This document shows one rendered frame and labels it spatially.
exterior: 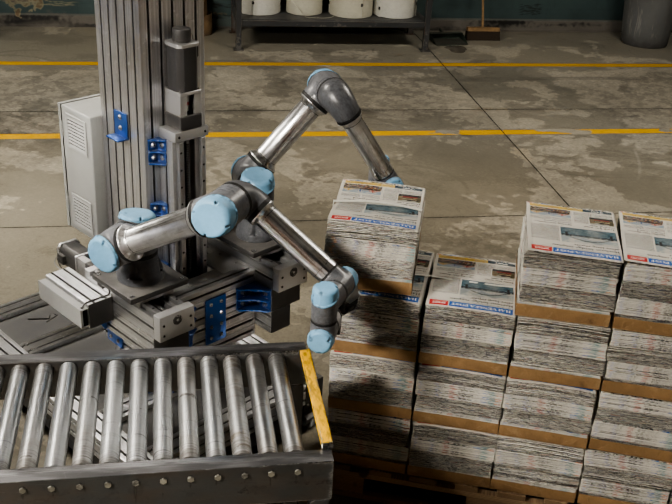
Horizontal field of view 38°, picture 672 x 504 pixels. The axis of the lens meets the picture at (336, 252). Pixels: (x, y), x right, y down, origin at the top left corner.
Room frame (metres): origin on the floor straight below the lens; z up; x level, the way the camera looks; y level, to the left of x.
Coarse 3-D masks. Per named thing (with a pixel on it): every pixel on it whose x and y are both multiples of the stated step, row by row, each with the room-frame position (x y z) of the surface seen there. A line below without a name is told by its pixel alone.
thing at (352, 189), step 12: (348, 180) 3.02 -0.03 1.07; (360, 180) 3.03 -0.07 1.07; (348, 192) 2.93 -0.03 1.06; (360, 192) 2.94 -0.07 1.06; (372, 192) 2.94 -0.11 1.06; (384, 192) 2.95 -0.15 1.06; (396, 192) 2.95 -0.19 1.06; (408, 192) 2.96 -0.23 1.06; (420, 192) 2.96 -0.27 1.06; (408, 204) 2.87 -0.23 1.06; (420, 204) 2.87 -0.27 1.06
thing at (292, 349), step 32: (64, 352) 2.29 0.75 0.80; (96, 352) 2.30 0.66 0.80; (128, 352) 2.31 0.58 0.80; (160, 352) 2.32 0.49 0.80; (192, 352) 2.33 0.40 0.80; (224, 352) 2.34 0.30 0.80; (256, 352) 2.35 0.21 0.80; (288, 352) 2.36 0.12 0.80; (128, 384) 2.28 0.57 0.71; (224, 384) 2.33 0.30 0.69
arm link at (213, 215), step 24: (216, 192) 2.46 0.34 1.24; (240, 192) 2.50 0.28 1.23; (168, 216) 2.51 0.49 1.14; (192, 216) 2.42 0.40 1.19; (216, 216) 2.40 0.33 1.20; (240, 216) 2.45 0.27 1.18; (96, 240) 2.54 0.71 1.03; (120, 240) 2.53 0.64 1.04; (144, 240) 2.51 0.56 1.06; (168, 240) 2.49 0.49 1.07; (96, 264) 2.55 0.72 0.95; (120, 264) 2.54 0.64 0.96
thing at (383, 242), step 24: (336, 216) 2.71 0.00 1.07; (360, 216) 2.73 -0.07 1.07; (384, 216) 2.75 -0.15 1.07; (408, 216) 2.77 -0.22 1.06; (336, 240) 2.69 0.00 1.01; (360, 240) 2.68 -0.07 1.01; (384, 240) 2.66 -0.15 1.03; (408, 240) 2.66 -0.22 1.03; (360, 264) 2.67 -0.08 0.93; (384, 264) 2.66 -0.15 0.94; (408, 264) 2.65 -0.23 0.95
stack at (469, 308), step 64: (448, 256) 2.97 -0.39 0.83; (384, 320) 2.65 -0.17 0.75; (448, 320) 2.62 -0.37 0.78; (512, 320) 2.59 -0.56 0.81; (384, 384) 2.65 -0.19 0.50; (448, 384) 2.61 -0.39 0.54; (512, 384) 2.58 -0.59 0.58; (640, 384) 2.51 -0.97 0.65; (384, 448) 2.65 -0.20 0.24; (448, 448) 2.61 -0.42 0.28; (512, 448) 2.57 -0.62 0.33; (576, 448) 2.54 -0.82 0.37
